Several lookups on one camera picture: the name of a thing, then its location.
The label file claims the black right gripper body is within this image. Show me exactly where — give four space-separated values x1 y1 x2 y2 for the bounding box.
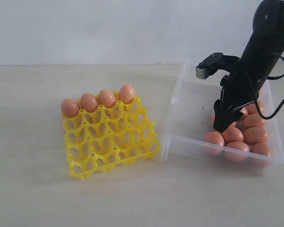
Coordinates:
213 73 262 132

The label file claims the brown egg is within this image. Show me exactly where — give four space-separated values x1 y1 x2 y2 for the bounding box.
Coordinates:
242 113 266 130
221 125 244 144
246 99 266 116
251 142 272 168
210 114 215 122
234 106 249 128
119 84 135 104
80 93 98 113
61 98 80 117
205 131 224 156
224 141 250 163
98 89 116 108
243 127 269 145

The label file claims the clear plastic bin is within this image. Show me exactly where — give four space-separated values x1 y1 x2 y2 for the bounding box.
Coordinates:
159 59 284 174

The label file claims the yellow plastic egg tray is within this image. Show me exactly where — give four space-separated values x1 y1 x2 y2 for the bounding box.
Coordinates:
62 97 160 179

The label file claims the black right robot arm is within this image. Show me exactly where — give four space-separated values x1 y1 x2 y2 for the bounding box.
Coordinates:
213 0 284 132

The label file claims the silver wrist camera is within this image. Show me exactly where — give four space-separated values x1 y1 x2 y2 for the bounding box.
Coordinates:
195 52 240 79

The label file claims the black camera cable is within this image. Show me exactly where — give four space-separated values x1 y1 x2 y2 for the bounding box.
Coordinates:
231 56 284 120

